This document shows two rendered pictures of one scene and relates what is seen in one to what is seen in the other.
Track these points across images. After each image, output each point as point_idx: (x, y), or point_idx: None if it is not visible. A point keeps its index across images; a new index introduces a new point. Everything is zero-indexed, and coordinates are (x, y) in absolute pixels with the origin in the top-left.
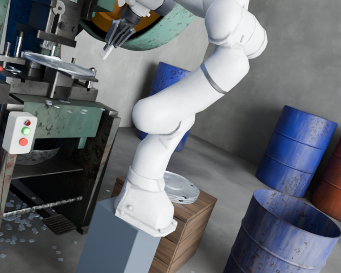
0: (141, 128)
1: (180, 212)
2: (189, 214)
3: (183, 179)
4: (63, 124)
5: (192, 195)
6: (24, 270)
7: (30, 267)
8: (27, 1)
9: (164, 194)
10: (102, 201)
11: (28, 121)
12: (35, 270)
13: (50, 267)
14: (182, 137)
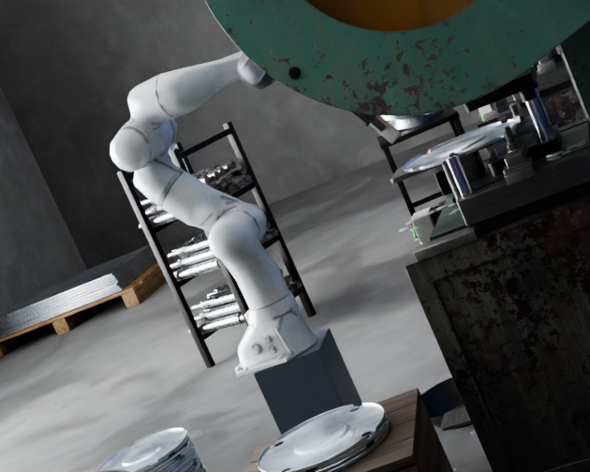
0: None
1: (273, 443)
2: (258, 453)
3: (313, 464)
4: None
5: (268, 456)
6: (483, 450)
7: (484, 455)
8: None
9: (247, 330)
10: (326, 330)
11: (410, 220)
12: (474, 459)
13: (466, 470)
14: (222, 261)
